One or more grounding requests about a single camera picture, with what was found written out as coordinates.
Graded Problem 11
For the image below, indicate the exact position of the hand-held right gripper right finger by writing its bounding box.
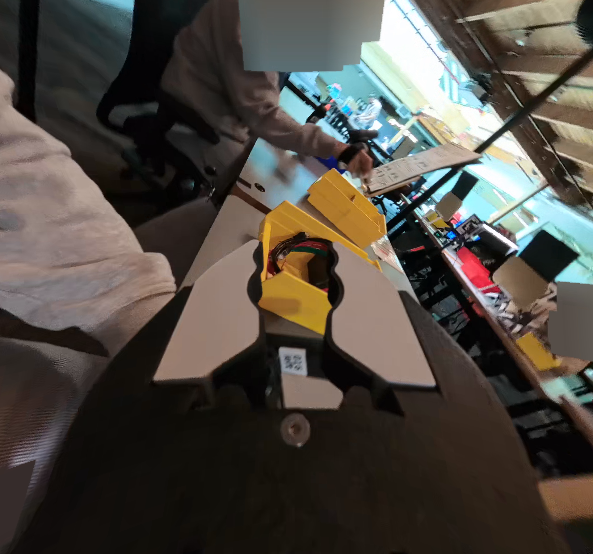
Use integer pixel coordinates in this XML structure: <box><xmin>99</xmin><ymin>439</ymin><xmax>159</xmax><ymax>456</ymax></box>
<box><xmin>326</xmin><ymin>243</ymin><xmax>437</xmax><ymax>388</ymax></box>

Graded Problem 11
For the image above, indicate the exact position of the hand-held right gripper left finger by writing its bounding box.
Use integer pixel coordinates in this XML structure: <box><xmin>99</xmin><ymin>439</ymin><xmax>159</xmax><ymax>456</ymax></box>
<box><xmin>153</xmin><ymin>239</ymin><xmax>266</xmax><ymax>384</ymax></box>

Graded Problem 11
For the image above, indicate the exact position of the yellow plastic bin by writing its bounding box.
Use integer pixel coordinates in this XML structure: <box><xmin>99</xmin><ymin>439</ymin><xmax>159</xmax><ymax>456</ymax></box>
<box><xmin>258</xmin><ymin>201</ymin><xmax>383</xmax><ymax>336</ymax></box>
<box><xmin>515</xmin><ymin>332</ymin><xmax>561</xmax><ymax>373</ymax></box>
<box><xmin>307</xmin><ymin>168</ymin><xmax>388</xmax><ymax>249</ymax></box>

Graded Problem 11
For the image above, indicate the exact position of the white desk with wooden edge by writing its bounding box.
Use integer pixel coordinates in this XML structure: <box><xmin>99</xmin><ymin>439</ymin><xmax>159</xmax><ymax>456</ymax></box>
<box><xmin>231</xmin><ymin>137</ymin><xmax>335</xmax><ymax>215</ymax></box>

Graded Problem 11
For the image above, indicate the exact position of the clear plastic bag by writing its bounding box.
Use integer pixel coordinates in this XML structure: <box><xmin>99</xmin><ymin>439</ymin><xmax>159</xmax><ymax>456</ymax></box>
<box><xmin>370</xmin><ymin>234</ymin><xmax>405</xmax><ymax>273</ymax></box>

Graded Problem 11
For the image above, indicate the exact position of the red plastic bin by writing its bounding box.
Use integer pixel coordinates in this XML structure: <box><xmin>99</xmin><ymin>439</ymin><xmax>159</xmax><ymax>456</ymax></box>
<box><xmin>456</xmin><ymin>246</ymin><xmax>504</xmax><ymax>296</ymax></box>

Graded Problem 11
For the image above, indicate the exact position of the brown cardboard sheet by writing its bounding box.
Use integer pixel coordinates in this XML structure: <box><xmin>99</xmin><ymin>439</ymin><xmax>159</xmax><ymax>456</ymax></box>
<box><xmin>491</xmin><ymin>255</ymin><xmax>557</xmax><ymax>310</ymax></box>

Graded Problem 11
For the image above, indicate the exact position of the printed paper sheet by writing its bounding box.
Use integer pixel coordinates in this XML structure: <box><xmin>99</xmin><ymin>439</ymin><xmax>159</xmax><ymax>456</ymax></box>
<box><xmin>365</xmin><ymin>143</ymin><xmax>483</xmax><ymax>196</ymax></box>

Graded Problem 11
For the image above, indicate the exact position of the person's white sweatshirt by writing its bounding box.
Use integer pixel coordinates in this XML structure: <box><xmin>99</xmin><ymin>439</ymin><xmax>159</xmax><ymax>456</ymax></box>
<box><xmin>0</xmin><ymin>70</ymin><xmax>178</xmax><ymax>356</ymax></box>

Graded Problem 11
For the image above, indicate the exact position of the black monitor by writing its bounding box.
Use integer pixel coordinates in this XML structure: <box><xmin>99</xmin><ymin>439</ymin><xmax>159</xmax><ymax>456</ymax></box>
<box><xmin>518</xmin><ymin>229</ymin><xmax>581</xmax><ymax>282</ymax></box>

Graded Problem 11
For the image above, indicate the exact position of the wooden table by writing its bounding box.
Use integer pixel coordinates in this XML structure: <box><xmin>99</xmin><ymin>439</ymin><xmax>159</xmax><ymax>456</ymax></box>
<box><xmin>412</xmin><ymin>207</ymin><xmax>593</xmax><ymax>449</ymax></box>

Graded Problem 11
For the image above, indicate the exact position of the black office chair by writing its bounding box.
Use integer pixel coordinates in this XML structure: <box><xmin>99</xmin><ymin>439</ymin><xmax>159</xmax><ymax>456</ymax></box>
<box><xmin>96</xmin><ymin>0</ymin><xmax>224</xmax><ymax>194</ymax></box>

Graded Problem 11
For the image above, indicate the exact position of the black metal pole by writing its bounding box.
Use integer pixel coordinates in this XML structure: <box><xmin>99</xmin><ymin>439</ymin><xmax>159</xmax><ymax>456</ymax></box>
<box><xmin>386</xmin><ymin>48</ymin><xmax>593</xmax><ymax>236</ymax></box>

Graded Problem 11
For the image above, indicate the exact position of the black ethernet cable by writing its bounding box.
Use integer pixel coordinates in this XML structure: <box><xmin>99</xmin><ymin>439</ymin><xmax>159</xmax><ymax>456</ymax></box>
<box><xmin>270</xmin><ymin>232</ymin><xmax>309</xmax><ymax>273</ymax></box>

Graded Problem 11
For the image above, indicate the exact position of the red ethernet cable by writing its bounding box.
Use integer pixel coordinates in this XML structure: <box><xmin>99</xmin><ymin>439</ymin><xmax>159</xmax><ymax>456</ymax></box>
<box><xmin>266</xmin><ymin>239</ymin><xmax>330</xmax><ymax>277</ymax></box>

